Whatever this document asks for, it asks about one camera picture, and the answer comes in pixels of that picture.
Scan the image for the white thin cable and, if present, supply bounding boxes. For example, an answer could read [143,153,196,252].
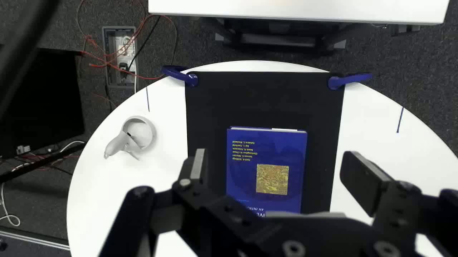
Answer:
[0,182,23,229]

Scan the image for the floor socket box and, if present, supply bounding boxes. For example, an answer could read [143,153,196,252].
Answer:
[100,25,138,89]

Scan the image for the black rectangular mat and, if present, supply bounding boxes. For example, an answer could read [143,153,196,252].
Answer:
[184,71,346,218]

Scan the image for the white robot base table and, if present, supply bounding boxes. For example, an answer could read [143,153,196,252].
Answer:
[147,0,452,26]

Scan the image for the blue hardcover book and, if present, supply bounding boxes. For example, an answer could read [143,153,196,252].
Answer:
[224,126,309,216]

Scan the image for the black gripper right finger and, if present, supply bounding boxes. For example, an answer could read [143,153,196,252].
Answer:
[339,150,458,257]

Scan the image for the red cables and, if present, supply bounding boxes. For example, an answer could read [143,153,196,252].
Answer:
[77,13,179,83]

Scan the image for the white mug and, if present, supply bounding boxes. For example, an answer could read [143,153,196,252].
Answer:
[103,115,157,162]

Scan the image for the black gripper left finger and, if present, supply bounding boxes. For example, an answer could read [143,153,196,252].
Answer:
[98,148,269,257]

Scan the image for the black box on floor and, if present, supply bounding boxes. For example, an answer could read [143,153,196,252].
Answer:
[0,48,87,160]

